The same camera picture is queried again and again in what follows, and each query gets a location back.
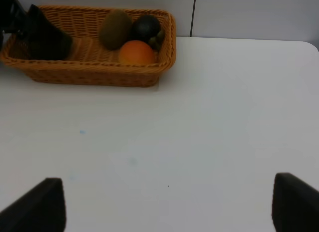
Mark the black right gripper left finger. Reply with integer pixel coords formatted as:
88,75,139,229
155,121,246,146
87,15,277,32
0,178,66,232

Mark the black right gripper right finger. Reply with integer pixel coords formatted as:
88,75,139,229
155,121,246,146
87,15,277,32
272,173,319,232

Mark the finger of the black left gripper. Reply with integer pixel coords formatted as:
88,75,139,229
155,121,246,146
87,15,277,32
23,5,73,60

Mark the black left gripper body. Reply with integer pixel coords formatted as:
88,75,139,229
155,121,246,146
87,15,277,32
0,0,27,49

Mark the brown kiwi fruit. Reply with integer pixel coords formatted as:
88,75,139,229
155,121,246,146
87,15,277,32
98,9,132,50

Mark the orange peach fruit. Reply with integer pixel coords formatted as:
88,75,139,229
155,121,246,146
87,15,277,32
119,40,156,65

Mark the dark avocado fruit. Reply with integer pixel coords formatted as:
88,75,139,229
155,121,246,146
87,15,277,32
130,15,165,51

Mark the orange wicker basket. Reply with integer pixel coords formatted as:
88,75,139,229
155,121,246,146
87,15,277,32
0,5,177,87

